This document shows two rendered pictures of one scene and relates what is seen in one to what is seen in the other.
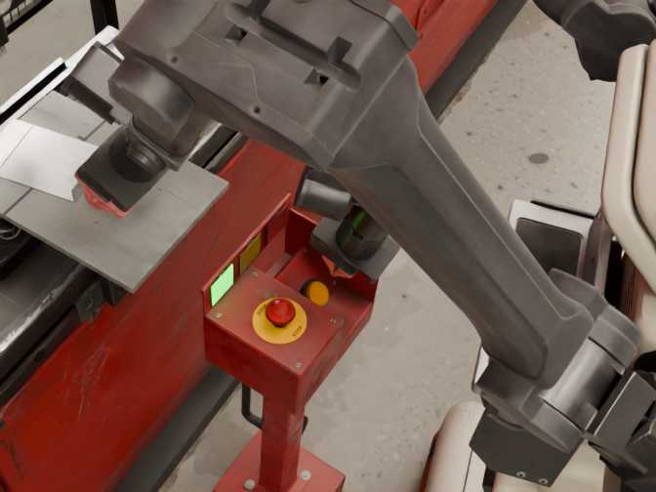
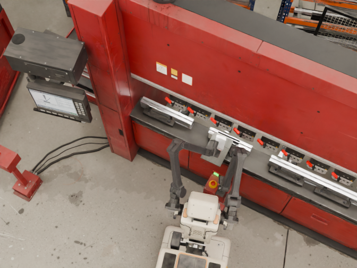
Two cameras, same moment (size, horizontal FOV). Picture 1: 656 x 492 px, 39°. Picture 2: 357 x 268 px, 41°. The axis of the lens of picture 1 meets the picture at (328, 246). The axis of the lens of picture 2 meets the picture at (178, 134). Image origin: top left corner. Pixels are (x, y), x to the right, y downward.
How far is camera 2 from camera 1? 3.12 m
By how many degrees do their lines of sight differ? 45
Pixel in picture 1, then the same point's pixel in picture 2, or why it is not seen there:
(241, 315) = (212, 178)
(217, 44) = (173, 143)
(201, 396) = not seen: hidden behind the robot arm
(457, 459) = (215, 237)
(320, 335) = (211, 190)
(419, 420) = (235, 242)
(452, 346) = (255, 250)
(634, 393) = (174, 195)
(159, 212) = (213, 158)
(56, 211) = not seen: hidden behind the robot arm
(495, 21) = not seen: outside the picture
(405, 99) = (172, 155)
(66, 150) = (221, 144)
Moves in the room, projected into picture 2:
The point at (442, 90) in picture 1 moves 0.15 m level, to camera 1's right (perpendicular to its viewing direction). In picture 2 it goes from (339, 246) to (341, 262)
